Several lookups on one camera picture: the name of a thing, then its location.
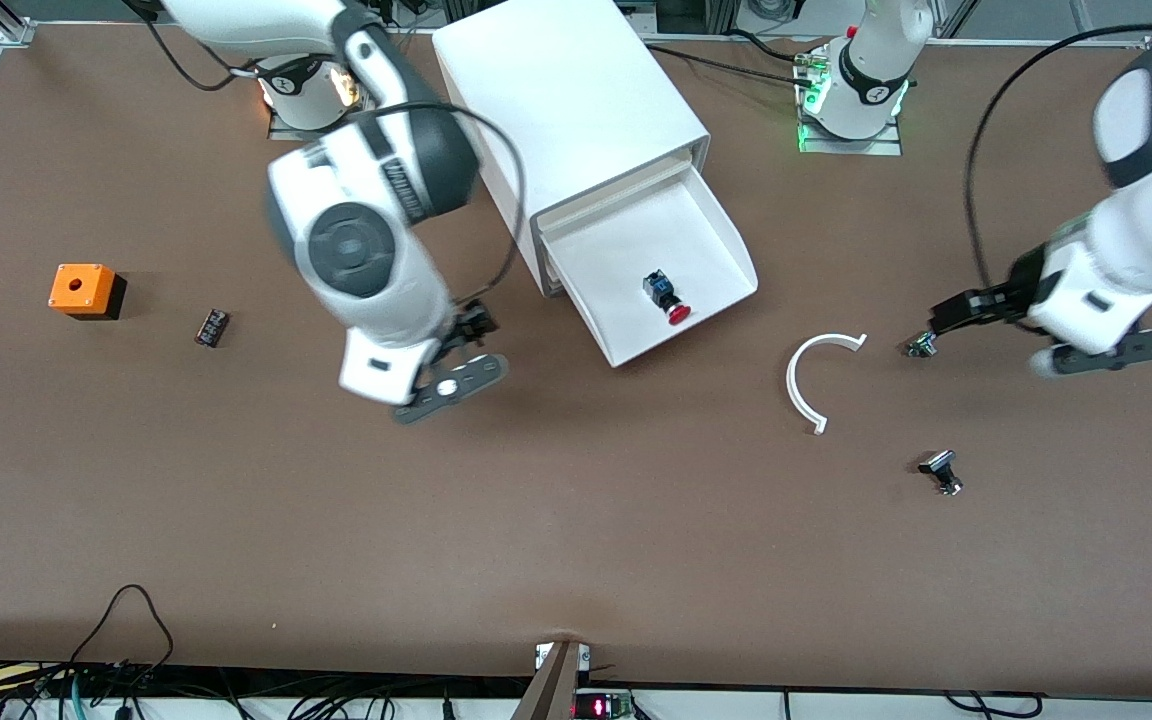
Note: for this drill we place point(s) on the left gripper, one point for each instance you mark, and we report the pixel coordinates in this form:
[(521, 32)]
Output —
[(1011, 286)]

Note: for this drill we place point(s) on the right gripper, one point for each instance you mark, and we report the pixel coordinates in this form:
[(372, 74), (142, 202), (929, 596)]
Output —
[(470, 324)]

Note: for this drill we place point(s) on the red push button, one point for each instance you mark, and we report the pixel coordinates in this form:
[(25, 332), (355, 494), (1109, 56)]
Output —
[(679, 315)]

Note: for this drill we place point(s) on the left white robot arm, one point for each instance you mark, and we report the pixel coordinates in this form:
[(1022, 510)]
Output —
[(1151, 220)]

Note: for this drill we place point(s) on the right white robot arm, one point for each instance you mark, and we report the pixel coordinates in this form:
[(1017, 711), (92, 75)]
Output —
[(356, 240)]

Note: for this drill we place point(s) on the white drawer cabinet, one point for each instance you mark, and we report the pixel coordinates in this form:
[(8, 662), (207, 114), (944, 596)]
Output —
[(576, 90)]

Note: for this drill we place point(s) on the small metal knob lower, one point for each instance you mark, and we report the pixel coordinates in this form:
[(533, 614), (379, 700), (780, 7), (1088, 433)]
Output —
[(939, 464)]

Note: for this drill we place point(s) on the white curved plastic arc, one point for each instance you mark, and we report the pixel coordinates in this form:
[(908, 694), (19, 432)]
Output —
[(790, 385)]

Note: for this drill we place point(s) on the small black contact block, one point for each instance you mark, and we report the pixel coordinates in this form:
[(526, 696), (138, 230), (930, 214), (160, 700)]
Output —
[(213, 328)]

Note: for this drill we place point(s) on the device with red display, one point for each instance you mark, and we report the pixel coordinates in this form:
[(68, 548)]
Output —
[(601, 708)]

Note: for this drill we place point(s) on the yellow tag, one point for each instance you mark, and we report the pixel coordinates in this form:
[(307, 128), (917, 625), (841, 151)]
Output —
[(11, 677)]

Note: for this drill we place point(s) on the silver knob switch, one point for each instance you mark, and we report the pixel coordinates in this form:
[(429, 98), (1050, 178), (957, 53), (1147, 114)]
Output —
[(921, 348)]

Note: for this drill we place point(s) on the small white bracket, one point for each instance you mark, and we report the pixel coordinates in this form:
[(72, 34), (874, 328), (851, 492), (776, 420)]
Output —
[(584, 656), (541, 656)]

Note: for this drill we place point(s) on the brown wooden post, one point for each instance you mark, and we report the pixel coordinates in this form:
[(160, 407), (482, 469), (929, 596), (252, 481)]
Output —
[(548, 690)]

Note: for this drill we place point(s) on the orange button enclosure box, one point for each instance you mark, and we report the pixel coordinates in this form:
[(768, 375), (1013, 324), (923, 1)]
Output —
[(96, 290)]

